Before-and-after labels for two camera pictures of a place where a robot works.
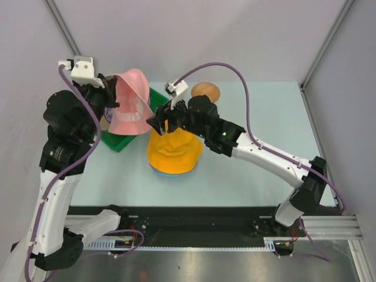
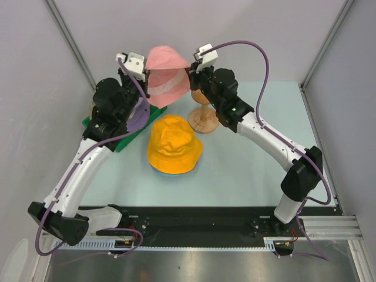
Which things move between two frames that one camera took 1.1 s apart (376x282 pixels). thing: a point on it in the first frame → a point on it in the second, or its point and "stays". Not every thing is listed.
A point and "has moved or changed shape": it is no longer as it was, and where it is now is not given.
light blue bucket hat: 170,174 stays
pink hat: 132,116 has moved or changed shape
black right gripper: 157,122 → 194,76
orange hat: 178,152 stays
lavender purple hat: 108,113 has moved or changed shape
